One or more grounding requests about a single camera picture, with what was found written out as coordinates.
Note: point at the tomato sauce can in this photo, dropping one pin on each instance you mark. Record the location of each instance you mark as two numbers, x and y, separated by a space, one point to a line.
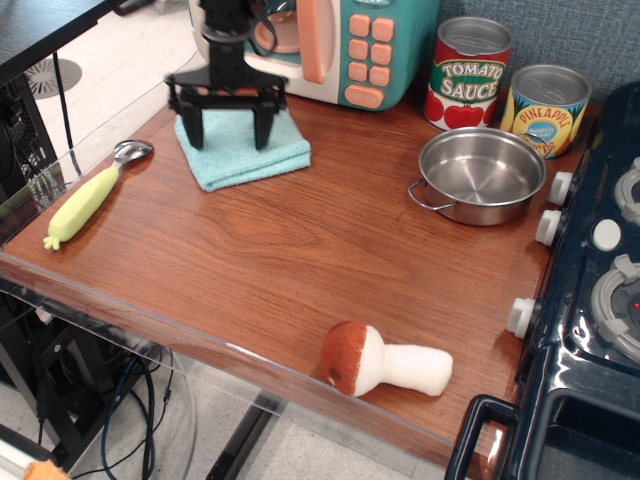
469 64

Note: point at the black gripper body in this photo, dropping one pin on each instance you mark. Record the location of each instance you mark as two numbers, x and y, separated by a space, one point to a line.
227 81

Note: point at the black side desk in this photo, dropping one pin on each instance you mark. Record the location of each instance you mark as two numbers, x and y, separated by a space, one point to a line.
30 32

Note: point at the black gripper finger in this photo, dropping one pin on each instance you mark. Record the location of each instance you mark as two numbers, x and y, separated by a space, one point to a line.
263 122
192 118

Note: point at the pineapple can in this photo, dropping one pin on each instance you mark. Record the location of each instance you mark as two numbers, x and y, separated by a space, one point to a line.
545 106

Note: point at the toy microwave oven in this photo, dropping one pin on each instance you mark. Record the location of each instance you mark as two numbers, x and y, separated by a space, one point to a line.
359 54

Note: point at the black table leg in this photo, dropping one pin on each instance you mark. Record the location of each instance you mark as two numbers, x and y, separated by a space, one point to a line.
245 437

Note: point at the orange toy plate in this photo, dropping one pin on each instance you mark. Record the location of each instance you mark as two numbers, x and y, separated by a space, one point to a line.
278 33

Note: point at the clear acrylic table guard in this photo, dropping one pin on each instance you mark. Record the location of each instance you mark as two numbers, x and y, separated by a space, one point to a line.
249 279

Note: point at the plush brown white mushroom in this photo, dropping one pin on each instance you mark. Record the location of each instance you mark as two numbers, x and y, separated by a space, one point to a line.
355 360

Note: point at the light blue towel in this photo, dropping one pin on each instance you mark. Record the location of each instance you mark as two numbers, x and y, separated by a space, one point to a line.
229 157

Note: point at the spoon with green handle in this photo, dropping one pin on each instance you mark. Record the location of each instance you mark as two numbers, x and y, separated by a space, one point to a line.
78 209

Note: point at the dark blue toy stove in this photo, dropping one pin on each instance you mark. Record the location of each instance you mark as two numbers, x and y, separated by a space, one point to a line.
576 412

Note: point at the small steel pot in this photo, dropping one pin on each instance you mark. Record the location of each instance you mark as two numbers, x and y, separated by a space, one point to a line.
479 176

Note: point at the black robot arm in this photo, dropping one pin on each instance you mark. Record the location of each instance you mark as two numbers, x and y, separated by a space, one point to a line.
226 16

